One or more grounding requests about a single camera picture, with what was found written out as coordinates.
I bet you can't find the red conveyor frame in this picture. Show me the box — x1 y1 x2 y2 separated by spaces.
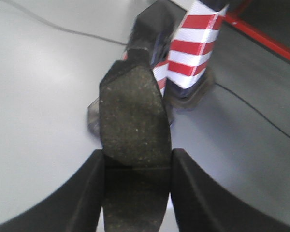
225 0 290 63

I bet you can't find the right striped traffic cone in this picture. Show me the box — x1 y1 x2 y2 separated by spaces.
164 0 229 109

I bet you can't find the black floor cable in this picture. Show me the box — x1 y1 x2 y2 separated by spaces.
0 0 290 143

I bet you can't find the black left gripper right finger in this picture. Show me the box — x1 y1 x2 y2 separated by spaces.
171 148 290 232

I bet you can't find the grey brake pad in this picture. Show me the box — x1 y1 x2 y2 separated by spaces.
99 62 172 232

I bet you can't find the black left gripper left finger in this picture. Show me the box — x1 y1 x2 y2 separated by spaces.
0 150 105 232

